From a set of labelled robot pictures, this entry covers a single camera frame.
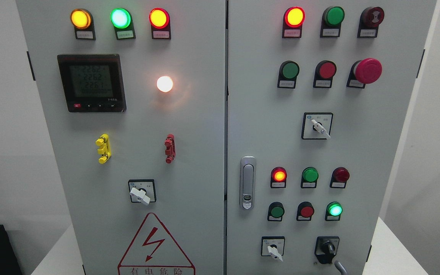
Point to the red push button upper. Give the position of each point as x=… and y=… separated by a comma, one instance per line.
x=324, y=73

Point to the grey right cabinet door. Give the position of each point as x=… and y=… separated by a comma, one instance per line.
x=266, y=122

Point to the yellow test terminal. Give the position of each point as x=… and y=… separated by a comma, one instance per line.
x=104, y=149

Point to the white selector switch left door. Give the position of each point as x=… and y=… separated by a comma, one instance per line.
x=142, y=191

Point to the grey left cabinet door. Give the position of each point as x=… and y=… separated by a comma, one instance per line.
x=190, y=190

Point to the grey cabinet door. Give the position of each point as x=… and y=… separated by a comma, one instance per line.
x=190, y=190
x=266, y=122

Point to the green indicator top right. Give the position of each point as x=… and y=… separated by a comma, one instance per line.
x=331, y=22

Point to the green push button upper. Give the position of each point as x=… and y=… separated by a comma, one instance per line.
x=288, y=73

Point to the green push button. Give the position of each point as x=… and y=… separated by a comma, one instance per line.
x=333, y=211
x=288, y=73
x=275, y=212

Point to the dark red buzzer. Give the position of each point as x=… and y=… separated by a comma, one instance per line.
x=370, y=19

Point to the green indicator lower middle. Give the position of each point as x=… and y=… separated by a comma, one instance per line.
x=309, y=179

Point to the green push button lower right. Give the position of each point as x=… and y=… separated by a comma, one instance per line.
x=333, y=211

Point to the white selector switch upper right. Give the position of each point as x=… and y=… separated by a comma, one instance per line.
x=316, y=125

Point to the red electrical warning sticker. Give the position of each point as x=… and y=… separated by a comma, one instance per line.
x=154, y=251

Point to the green push button lower left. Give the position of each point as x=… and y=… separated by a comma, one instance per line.
x=275, y=212

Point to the white selector switch bottom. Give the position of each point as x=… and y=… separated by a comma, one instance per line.
x=273, y=246

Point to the red indicator lower right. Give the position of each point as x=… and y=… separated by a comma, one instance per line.
x=339, y=179

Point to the red lit indicator top right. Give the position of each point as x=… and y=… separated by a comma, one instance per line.
x=293, y=20

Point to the black knob selector switch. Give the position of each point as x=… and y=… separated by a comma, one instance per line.
x=326, y=248

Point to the black digital power meter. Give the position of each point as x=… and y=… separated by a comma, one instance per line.
x=92, y=83

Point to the red test terminal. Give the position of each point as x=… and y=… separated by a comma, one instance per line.
x=170, y=148

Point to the white selector switch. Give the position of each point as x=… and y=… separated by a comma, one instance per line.
x=273, y=246
x=316, y=125

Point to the silver door latch handle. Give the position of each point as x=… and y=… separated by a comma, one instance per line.
x=247, y=182

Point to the yellow indicator light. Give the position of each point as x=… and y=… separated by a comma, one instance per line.
x=82, y=21

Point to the red push button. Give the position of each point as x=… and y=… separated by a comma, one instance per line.
x=324, y=73
x=305, y=211

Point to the red lit indicator light left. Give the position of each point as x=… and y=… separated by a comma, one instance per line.
x=159, y=20

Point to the white lit indicator light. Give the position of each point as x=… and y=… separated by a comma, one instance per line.
x=165, y=84

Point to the red emergency stop button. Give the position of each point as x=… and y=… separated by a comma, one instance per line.
x=364, y=72

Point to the red lit indicator lower left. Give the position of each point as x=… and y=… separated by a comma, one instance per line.
x=278, y=177

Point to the green lit indicator light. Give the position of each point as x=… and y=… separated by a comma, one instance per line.
x=123, y=24

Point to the red push button lower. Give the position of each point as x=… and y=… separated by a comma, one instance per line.
x=305, y=211

